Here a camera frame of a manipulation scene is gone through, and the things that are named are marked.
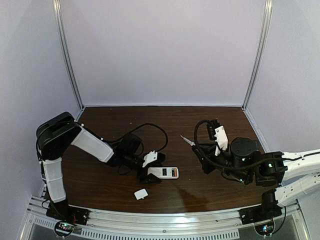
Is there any aluminium corner post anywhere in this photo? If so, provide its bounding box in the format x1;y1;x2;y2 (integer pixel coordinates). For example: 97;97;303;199
242;0;273;110
52;0;84;111

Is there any aluminium left corner post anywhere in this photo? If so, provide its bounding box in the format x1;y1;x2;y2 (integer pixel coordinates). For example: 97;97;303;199
52;0;84;111

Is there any clear handle screwdriver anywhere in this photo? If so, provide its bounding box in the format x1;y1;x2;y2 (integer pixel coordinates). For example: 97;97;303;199
180;135;196;147

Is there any black left camera cable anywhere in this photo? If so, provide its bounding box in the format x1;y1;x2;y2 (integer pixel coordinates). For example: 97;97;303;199
112;122;169;161

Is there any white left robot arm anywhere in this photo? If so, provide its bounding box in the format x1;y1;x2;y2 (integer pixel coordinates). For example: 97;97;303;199
35;111;165;204

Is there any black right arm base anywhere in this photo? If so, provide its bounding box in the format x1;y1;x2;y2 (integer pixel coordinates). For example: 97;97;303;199
238;203;282;225

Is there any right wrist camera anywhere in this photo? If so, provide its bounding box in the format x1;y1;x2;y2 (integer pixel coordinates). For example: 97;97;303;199
206;119;229;156

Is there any aluminium right corner post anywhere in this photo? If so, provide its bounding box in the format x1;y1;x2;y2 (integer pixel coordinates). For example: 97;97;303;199
242;0;273;110

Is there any black right camera cable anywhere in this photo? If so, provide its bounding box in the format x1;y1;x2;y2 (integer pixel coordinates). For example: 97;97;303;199
193;119;263;173

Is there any white battery cover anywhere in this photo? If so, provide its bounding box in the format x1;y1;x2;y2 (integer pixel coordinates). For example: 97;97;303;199
134;188;149;201

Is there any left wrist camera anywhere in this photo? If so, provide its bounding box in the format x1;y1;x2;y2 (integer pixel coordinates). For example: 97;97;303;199
142;150;158;168

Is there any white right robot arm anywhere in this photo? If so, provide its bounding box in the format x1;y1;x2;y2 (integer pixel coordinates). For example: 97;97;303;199
186;137;320;212

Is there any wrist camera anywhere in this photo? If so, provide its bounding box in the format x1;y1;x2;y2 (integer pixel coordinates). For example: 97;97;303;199
206;119;229;156
142;150;158;168

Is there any aluminium left floor rail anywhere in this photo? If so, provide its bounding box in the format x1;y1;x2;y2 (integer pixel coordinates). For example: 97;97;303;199
73;107;85;127

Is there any aluminium front rail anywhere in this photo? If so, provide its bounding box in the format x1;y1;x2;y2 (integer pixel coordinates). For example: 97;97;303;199
17;196;311;240

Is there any white remote control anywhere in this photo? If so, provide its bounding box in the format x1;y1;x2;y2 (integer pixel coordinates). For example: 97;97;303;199
147;166;177;180

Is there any black camera cable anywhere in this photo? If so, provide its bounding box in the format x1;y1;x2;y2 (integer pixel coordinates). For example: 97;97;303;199
193;119;263;173
112;122;169;161

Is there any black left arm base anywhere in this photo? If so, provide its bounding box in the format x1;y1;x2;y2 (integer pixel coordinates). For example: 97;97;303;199
46;204;89;226

